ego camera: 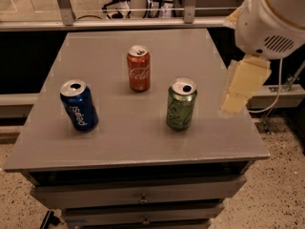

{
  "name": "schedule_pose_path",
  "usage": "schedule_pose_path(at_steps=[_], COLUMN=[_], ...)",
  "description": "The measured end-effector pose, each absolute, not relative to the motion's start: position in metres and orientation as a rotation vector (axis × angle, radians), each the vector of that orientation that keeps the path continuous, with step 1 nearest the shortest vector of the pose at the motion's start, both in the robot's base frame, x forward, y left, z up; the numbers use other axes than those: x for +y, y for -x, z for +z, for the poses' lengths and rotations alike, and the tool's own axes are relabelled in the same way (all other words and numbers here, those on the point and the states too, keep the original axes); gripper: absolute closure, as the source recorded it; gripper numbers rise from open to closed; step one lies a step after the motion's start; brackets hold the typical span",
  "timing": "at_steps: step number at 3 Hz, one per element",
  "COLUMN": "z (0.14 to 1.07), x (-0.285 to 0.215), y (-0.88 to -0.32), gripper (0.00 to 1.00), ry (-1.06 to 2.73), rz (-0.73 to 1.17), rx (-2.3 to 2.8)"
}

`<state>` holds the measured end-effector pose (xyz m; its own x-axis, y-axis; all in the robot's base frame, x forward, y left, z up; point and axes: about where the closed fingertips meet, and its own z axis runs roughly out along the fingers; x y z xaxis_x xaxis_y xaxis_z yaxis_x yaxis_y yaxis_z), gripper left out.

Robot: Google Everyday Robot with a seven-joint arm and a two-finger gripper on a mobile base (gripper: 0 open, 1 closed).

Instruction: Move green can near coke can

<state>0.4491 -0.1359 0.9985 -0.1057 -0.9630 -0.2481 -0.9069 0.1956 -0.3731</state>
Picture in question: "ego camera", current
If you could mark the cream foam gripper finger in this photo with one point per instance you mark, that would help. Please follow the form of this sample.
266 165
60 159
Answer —
244 78
230 20

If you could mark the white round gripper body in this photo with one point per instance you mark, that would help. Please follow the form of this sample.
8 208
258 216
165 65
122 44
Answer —
265 29

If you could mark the green soda can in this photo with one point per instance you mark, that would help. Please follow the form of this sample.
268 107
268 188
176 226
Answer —
182 95

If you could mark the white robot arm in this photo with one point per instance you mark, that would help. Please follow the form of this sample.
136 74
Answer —
264 30

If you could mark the red coke can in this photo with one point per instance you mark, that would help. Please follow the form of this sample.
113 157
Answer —
139 66

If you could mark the blue pepsi can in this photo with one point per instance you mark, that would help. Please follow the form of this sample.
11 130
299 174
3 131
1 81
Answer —
76 98

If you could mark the upper grey drawer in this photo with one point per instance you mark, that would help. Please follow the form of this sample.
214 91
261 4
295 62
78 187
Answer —
137 192

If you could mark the grey drawer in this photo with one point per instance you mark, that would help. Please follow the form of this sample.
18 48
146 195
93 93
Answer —
142 214
137 192

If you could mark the grey drawer cabinet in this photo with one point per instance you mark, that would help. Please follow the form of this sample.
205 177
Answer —
132 140

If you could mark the lower grey drawer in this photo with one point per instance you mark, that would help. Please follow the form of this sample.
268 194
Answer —
142 214

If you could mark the metal railing frame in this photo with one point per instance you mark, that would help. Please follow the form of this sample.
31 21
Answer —
78 15

